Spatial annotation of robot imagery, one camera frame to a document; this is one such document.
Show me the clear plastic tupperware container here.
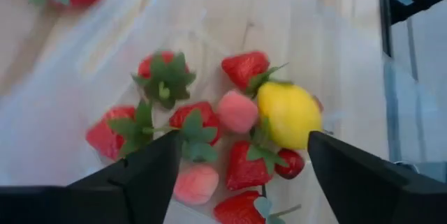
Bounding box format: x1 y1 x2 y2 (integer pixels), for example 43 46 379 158
0 0 397 224

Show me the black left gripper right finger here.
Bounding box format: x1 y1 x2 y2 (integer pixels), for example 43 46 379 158
307 130 447 224

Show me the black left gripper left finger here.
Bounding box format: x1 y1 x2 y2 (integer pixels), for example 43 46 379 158
0 129 183 224

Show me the pink toy peach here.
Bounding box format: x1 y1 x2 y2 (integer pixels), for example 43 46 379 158
173 163 220 207
216 90 260 135

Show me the yellow toy lemon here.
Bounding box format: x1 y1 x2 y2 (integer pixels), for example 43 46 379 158
257 81 323 151

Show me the red long-stemmed toy fruit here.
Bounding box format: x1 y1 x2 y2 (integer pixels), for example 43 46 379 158
274 148 306 181

